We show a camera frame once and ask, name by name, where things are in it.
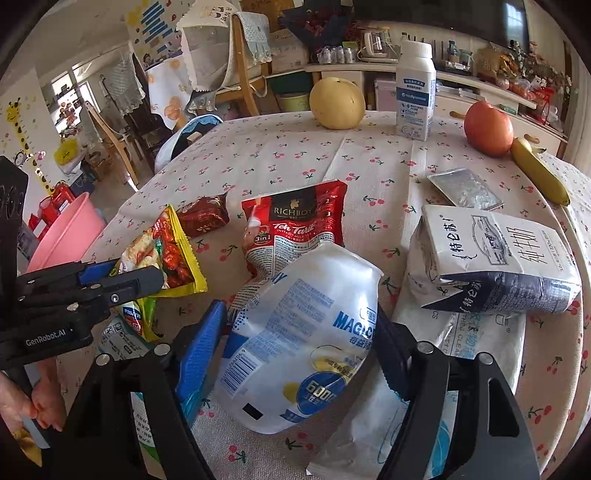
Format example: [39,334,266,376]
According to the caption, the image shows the white cloth with orange print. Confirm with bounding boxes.
[148,58,195,130]

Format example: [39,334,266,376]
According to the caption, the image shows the yellow snack packet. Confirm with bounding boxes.
[108,204,208,344]

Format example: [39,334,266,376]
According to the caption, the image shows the white dark blue milk carton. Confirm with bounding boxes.
[406,204,583,315]

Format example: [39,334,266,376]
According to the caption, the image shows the white blue printed pouch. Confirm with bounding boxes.
[213,242,385,435]

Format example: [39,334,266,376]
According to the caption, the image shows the green white wrapper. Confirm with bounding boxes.
[99,318,208,464]

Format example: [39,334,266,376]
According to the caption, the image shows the row of small glass jars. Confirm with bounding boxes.
[316,45,356,64]

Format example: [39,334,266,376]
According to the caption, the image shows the glass kettle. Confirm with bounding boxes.
[359,28,399,63]

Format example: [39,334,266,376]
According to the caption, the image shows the yellow pear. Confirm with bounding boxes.
[308,77,366,130]

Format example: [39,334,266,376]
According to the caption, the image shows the cherry print tablecloth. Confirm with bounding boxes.
[81,108,591,480]

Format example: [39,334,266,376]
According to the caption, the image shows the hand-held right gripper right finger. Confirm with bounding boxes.
[378,320,542,480]

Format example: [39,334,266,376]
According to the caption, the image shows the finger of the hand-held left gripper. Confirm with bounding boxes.
[16,259,123,297]
[17,265,166,320]

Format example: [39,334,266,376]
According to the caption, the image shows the dark green storage box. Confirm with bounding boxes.
[268,71,315,95]

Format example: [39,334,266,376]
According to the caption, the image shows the silver foil packet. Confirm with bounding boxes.
[427,168,504,210]

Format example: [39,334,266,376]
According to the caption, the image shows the black television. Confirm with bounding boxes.
[353,0,529,51]

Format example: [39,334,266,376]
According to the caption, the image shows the blue white plastic seat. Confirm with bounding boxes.
[154,113,225,174]

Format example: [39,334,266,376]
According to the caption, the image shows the person's left hand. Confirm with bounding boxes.
[0,357,68,433]

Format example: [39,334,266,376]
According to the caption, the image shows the cream television cabinet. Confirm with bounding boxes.
[305,60,568,160]

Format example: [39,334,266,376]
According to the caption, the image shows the dark wooden chair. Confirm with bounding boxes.
[124,53,171,162]

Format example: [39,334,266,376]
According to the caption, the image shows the white light blue packet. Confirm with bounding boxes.
[307,295,528,480]

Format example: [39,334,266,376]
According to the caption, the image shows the teal knitted cloth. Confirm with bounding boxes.
[231,11,273,65]

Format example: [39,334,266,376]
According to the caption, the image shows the small dark red wrapper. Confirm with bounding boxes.
[175,194,230,239]

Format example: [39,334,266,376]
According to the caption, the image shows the yellow banana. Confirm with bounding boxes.
[510,137,571,207]

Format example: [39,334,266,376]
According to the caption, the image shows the pink storage box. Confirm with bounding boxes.
[374,78,400,112]

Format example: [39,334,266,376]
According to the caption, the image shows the green waste bin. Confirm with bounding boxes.
[276,91,311,113]

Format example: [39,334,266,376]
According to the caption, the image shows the grey knitted cloth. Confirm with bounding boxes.
[104,53,146,114]

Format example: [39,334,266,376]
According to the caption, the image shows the light wooden chair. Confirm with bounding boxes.
[85,104,139,185]

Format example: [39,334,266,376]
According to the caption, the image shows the dark blue wrapped bouquet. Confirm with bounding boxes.
[279,0,356,35]

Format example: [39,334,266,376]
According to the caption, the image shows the pink plastic basin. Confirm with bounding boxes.
[25,191,108,273]

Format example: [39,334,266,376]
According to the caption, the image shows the blue yellow wall sticker chart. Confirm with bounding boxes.
[124,0,185,58]

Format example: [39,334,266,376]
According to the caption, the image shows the yellow bag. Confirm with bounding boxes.
[54,138,79,164]

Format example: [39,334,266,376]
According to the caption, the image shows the wooden chair with lace cover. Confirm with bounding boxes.
[180,0,273,121]

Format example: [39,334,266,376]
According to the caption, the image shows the dried flower arrangement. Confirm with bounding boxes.
[475,41,573,121]

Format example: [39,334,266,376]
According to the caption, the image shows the red apple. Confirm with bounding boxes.
[464,100,515,158]

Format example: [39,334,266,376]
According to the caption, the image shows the white plastic bottle blue label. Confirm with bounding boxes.
[396,39,437,141]

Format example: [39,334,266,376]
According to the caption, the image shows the red boxes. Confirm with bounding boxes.
[28,182,77,232]

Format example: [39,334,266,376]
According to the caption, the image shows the red drink mix packet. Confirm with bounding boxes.
[240,180,349,282]

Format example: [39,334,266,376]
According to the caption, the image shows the giraffe wall sticker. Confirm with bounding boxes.
[4,95,54,195]

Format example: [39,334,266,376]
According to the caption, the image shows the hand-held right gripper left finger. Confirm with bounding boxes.
[46,299,228,480]

